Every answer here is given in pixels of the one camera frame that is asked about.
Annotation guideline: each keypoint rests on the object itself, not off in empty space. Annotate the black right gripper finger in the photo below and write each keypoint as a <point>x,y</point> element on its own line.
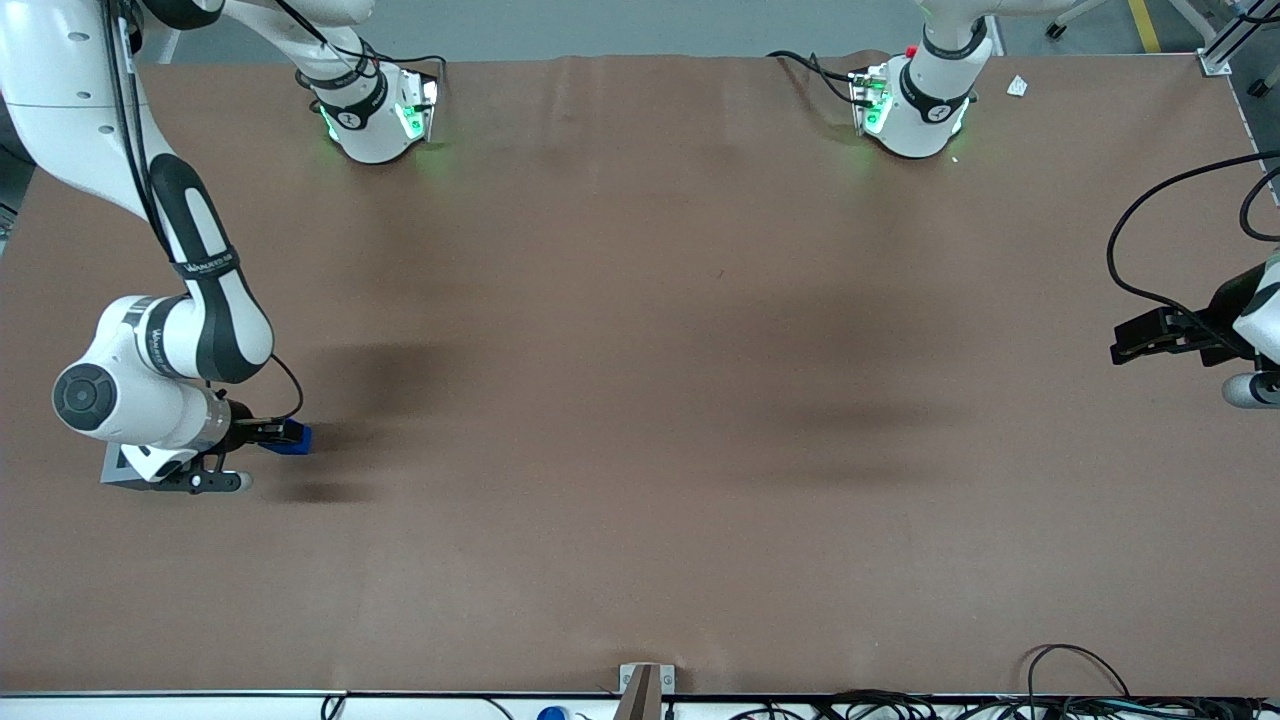
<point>246,436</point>
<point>278,430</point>

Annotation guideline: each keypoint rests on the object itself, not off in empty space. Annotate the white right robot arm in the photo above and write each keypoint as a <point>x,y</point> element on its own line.
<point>60,100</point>

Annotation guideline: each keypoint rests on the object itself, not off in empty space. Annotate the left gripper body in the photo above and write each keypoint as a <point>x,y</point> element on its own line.
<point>1222,309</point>

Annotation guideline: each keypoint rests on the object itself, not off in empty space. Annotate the gray square base block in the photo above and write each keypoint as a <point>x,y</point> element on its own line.
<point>110,474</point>

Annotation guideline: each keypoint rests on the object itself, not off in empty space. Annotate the metal bracket with post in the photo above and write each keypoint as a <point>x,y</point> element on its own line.
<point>645,690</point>

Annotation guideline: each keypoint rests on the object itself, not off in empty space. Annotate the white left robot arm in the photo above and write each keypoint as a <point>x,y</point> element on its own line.
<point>915,125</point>

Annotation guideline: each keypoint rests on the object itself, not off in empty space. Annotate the aluminium frame post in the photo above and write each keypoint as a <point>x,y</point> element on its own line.
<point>1235,35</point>

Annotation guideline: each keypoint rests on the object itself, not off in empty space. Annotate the blue plastic part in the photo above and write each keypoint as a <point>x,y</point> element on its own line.
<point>298,446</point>

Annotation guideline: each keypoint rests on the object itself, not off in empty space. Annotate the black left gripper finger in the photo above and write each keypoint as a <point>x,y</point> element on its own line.
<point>1155,332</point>
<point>1225,352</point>

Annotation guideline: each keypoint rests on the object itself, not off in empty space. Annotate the white leg with caster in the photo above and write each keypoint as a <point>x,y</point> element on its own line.
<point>1054,31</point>

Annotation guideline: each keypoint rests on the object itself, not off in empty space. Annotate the large table cover sheet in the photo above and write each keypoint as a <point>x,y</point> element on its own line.
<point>640,300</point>

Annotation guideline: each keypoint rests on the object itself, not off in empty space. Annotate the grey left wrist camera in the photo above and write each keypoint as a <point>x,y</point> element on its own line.
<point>1250,390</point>

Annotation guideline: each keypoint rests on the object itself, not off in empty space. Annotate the small blue round object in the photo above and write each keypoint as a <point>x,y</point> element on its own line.
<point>552,714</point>

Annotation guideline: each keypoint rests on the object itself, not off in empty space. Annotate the small white paper scrap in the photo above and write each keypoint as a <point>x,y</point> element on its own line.
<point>1017,86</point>

